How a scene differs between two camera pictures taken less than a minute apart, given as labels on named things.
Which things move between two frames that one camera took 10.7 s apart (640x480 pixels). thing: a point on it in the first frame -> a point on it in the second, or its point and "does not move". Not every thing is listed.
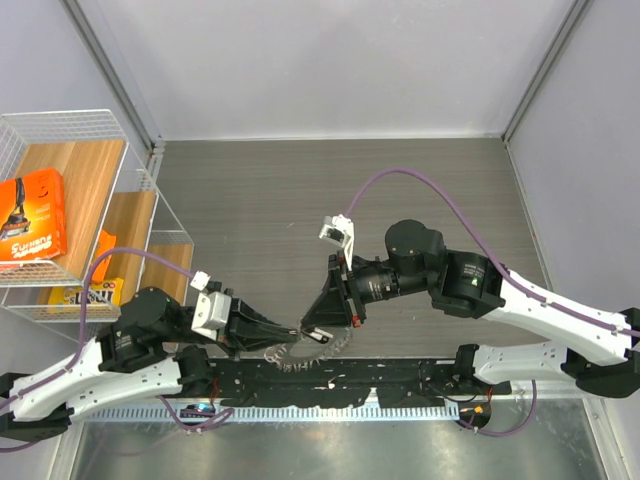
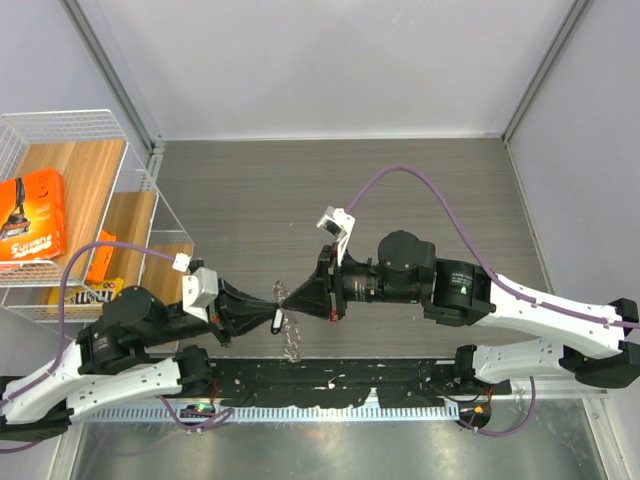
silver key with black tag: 317,334 -> 277,321
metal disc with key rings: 306,353 -> 292,342
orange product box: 33,217 does not move
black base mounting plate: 257,382 does not move
